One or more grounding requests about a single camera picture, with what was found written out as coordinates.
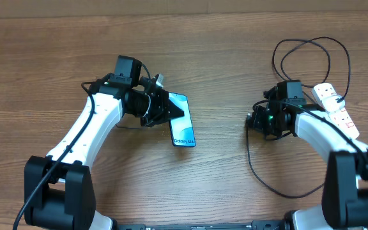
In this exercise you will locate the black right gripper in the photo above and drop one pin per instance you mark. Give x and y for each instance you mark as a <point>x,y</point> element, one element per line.
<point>255,122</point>

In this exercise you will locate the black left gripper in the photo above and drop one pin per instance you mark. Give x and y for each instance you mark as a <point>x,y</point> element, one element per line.
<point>161,114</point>

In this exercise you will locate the blue Galaxy smartphone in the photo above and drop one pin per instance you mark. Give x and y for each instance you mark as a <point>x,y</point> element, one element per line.
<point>182,132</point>

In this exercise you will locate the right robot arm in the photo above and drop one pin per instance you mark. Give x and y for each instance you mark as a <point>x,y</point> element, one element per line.
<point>328,128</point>

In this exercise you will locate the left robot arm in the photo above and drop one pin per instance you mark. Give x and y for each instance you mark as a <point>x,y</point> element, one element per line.
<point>58,189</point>

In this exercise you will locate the white USB charger plug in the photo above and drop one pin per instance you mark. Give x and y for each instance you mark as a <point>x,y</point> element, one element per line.
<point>333,103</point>

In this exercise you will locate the white power strip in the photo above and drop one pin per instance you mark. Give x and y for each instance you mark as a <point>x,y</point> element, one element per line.
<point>340,118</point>

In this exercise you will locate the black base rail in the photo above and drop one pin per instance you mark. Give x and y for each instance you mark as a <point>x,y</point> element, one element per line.
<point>203,226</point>

